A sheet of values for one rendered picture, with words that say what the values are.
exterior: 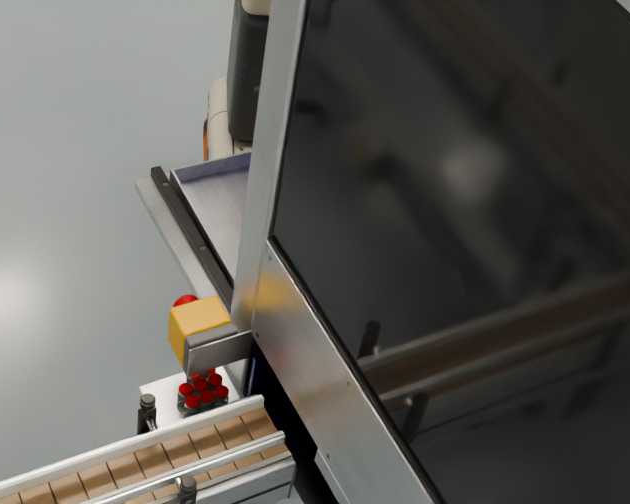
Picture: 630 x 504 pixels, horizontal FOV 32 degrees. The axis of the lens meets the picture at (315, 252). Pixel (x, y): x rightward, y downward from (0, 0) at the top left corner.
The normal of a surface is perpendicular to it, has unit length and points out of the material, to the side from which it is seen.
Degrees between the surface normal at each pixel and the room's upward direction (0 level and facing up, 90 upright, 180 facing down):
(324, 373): 90
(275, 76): 90
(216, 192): 0
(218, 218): 0
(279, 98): 90
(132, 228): 0
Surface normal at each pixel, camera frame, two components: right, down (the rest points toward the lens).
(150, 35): 0.14, -0.68
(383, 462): -0.88, 0.26
